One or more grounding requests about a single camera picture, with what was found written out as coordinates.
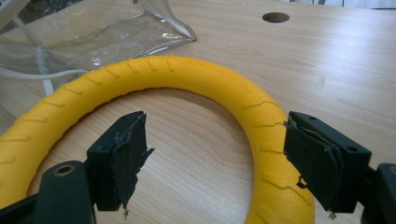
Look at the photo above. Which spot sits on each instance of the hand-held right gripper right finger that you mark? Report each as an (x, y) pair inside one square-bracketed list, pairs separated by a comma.
[(327, 161)]

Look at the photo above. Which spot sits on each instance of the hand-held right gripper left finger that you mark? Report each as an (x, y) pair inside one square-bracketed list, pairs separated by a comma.
[(124, 161)]

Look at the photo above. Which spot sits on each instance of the clear plastic bag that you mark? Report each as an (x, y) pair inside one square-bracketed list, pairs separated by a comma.
[(77, 37)]

